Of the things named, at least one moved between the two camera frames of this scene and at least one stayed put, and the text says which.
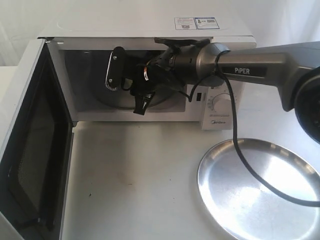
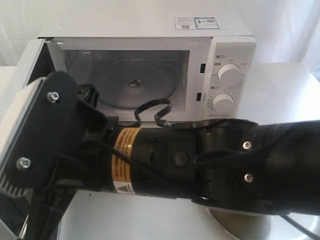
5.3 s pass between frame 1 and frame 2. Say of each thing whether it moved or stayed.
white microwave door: moved
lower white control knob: stayed
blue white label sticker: stayed
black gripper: moved
